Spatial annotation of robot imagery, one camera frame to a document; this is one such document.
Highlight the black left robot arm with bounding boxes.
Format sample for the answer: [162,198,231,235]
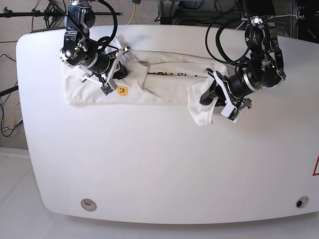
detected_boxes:
[199,0,286,111]

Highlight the right table grommet hole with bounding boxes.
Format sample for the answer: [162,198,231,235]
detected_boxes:
[296,196,309,209]

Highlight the left table grommet hole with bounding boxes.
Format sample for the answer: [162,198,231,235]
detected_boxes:
[80,199,97,212]

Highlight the black floor cable left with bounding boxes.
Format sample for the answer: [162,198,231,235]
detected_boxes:
[0,53,24,137]

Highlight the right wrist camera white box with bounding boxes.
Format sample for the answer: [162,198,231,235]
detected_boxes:
[100,79,118,96]

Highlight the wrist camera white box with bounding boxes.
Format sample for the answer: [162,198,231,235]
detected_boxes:
[100,79,118,96]
[221,104,242,123]

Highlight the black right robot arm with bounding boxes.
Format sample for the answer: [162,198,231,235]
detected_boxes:
[61,0,128,85]

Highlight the black tripod pole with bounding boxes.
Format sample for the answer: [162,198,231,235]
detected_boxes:
[0,7,121,18]

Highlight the yellow cable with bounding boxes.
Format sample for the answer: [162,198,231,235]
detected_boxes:
[126,0,141,26]

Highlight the table grommet hole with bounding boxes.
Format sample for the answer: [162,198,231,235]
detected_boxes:
[80,199,97,212]
[296,196,309,209]

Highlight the white printed T-shirt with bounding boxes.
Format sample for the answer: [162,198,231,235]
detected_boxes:
[62,50,228,126]

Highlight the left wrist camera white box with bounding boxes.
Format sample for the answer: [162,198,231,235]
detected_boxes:
[221,104,242,123]

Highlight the black cables bundle top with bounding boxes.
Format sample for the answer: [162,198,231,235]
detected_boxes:
[154,0,247,29]

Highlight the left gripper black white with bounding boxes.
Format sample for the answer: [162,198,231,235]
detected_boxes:
[199,69,252,110]

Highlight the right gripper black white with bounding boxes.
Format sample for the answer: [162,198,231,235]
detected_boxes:
[80,47,130,84]

